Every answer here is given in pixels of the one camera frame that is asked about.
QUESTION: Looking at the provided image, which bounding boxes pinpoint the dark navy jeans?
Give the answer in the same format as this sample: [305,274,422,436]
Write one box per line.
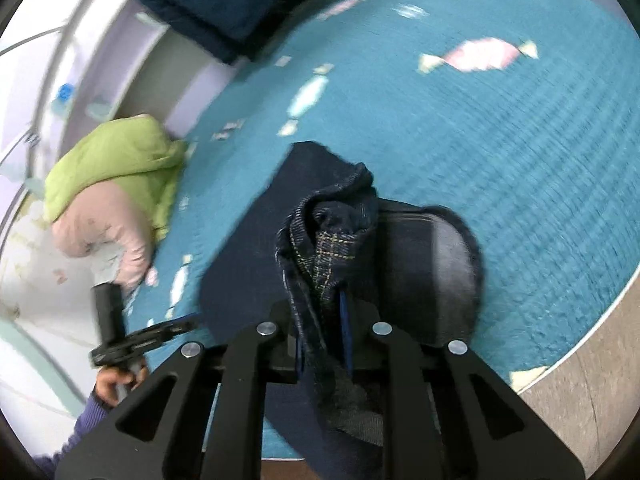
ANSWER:
[198,142,484,479]

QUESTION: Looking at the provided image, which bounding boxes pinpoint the purple sleeve forearm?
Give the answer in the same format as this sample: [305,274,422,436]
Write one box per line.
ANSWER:
[34,388,112,479]

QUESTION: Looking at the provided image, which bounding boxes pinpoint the person's left hand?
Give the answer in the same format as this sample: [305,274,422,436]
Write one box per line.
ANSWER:
[94,359,149,408]

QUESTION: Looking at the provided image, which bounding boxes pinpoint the white bed headboard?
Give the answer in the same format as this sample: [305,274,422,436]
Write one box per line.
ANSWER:
[0,0,241,221]

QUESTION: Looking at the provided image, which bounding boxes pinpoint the teal patterned bed cover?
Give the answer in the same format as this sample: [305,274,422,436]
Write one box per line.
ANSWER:
[121,0,640,461]

